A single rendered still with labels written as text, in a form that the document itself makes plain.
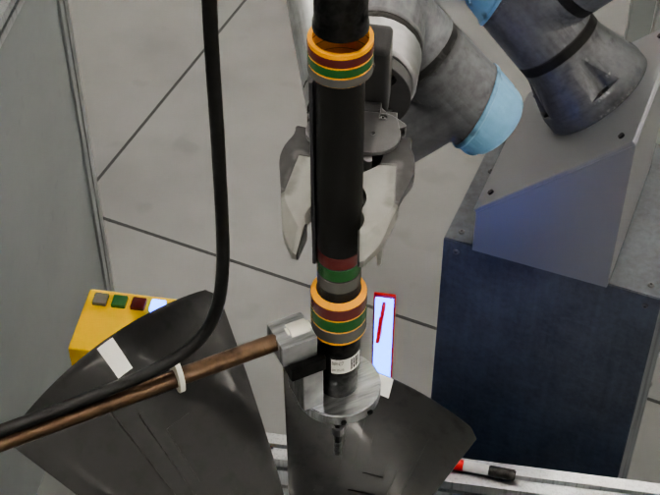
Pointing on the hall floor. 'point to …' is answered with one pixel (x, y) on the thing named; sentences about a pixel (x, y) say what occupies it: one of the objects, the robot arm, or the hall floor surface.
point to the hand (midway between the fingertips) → (330, 240)
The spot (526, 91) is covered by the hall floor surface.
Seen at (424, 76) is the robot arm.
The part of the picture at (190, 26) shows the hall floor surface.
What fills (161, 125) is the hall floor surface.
